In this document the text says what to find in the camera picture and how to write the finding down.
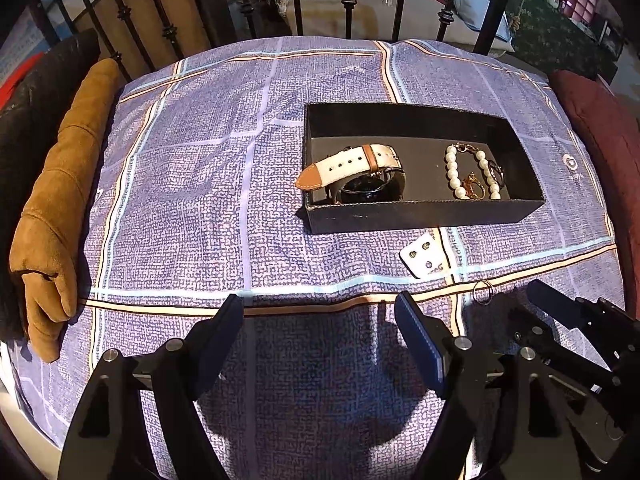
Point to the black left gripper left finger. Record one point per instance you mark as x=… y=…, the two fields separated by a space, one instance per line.
x=107 y=438

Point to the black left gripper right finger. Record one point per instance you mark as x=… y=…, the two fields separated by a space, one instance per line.
x=456 y=370

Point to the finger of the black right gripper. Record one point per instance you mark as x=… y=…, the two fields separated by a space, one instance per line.
x=572 y=313
x=535 y=338

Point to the white leather strap watch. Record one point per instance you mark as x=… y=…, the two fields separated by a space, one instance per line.
x=369 y=173

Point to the black jewelry tray box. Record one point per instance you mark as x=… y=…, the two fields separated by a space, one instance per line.
x=420 y=136

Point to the gold ring earring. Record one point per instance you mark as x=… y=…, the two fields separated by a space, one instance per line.
x=474 y=187

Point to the white earring card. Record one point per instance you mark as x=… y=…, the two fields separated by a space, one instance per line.
x=423 y=256

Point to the maroon quilted pillow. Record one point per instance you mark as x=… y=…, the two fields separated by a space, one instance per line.
x=611 y=136

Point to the brown suede cushion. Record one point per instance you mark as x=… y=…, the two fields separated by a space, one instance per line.
x=45 y=245

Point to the blue plaid bed sheet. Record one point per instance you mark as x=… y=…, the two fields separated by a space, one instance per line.
x=196 y=201

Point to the green patterned carpet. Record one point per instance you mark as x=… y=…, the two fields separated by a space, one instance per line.
x=549 y=41

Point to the beige hanging swing bed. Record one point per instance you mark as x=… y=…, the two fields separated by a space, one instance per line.
x=374 y=19

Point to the wooden panel board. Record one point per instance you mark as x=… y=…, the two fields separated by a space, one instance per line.
x=141 y=35

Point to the black iron bed frame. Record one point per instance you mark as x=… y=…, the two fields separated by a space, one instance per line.
x=237 y=20

